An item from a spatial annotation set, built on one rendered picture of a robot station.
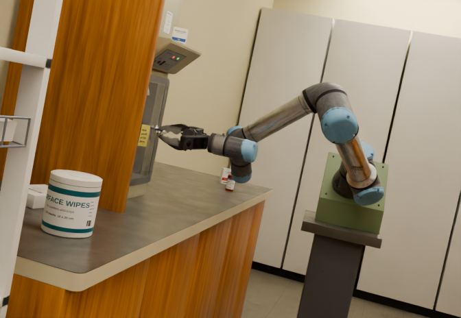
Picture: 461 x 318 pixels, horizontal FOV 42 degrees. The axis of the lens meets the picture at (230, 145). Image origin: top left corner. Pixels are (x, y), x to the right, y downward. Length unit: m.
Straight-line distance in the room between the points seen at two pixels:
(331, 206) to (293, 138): 2.49
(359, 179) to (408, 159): 2.65
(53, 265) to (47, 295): 0.06
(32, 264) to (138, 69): 0.77
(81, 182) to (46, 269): 0.28
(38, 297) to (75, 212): 0.26
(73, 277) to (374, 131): 3.85
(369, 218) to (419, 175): 2.41
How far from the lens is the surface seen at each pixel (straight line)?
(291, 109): 2.13
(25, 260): 1.35
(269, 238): 5.07
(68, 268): 1.31
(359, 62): 4.94
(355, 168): 2.21
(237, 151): 2.05
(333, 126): 1.99
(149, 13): 1.89
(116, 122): 1.90
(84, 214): 1.53
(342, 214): 2.52
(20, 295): 1.38
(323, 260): 2.53
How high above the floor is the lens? 1.34
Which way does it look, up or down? 4 degrees down
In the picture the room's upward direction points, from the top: 11 degrees clockwise
